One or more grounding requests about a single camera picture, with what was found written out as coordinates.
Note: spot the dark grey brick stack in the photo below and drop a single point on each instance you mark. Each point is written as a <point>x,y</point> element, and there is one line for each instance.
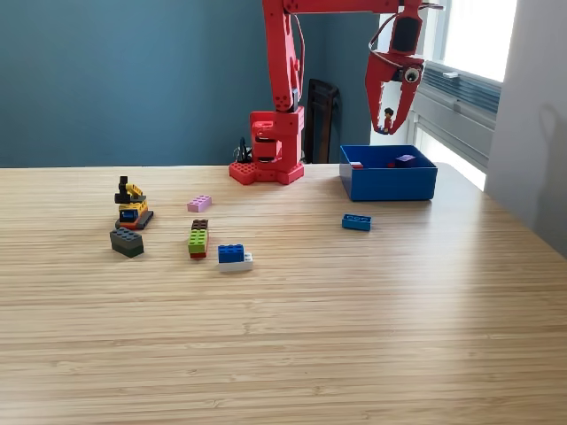
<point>126,242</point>

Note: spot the grey window vent grille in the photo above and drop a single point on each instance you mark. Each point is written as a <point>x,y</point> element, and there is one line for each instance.
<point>480,95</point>

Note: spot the black chair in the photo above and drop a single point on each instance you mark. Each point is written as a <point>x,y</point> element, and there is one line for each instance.
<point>325,128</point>

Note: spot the pink purple brick stack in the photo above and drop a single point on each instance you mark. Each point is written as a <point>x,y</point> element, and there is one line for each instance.
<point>406,160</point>

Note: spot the white window frame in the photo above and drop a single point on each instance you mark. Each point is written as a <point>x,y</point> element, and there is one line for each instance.
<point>469,128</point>

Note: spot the small red brick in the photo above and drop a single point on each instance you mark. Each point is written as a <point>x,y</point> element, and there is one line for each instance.
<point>357,165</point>

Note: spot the green brown red brick stack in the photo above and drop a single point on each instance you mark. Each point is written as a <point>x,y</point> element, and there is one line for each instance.
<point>198,241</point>

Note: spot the yellow toy digger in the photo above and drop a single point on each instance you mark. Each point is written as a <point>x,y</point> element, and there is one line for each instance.
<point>132,208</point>

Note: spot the toy figure red shirt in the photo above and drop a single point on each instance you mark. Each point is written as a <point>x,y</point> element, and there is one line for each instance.
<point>388,120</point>

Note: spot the small blue brick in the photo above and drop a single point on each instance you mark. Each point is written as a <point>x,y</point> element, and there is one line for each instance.
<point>356,222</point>

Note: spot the blue on white brick stack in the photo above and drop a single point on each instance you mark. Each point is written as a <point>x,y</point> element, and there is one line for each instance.
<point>231,254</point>

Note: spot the blue plastic bin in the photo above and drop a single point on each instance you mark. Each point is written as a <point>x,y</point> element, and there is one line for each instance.
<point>390,183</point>

